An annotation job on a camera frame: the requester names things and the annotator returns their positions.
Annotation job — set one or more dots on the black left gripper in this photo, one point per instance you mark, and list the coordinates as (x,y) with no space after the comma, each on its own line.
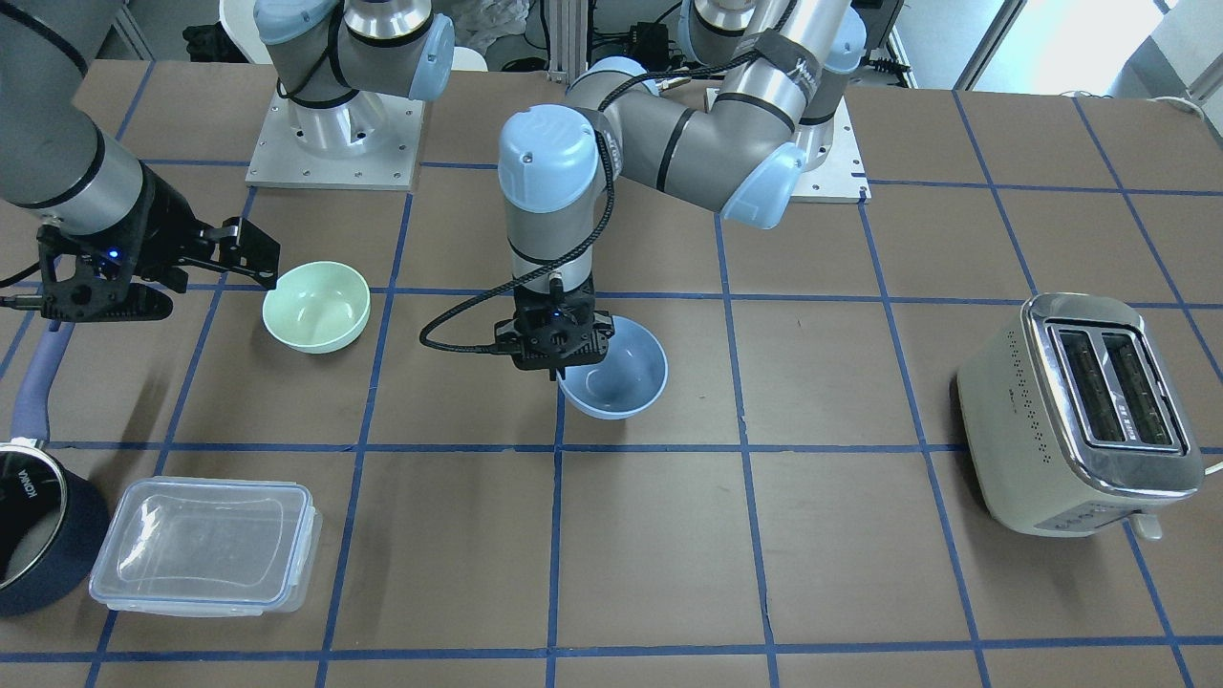
(603,330)

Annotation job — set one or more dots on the cream and chrome toaster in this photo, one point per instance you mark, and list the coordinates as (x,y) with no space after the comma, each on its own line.
(1073,422)

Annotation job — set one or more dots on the dark blue saucepan with lid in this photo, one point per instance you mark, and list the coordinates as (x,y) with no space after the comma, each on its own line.
(53,521)

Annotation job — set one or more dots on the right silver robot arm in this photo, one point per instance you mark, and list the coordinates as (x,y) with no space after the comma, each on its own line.
(62,168)

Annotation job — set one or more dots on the clear plastic lidded container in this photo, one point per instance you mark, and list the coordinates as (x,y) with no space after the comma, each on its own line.
(195,547)

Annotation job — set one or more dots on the light blue bowl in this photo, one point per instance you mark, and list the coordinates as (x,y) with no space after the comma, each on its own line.
(627,381)

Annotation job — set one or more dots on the light green bowl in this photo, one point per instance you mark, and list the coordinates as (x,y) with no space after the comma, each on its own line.
(318,308)

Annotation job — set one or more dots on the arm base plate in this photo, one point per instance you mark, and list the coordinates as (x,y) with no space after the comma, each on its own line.
(834,170)
(369,143)

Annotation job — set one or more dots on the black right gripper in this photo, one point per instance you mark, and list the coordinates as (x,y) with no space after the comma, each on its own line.
(164,222)

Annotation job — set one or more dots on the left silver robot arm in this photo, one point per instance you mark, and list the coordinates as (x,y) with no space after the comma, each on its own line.
(786,65)

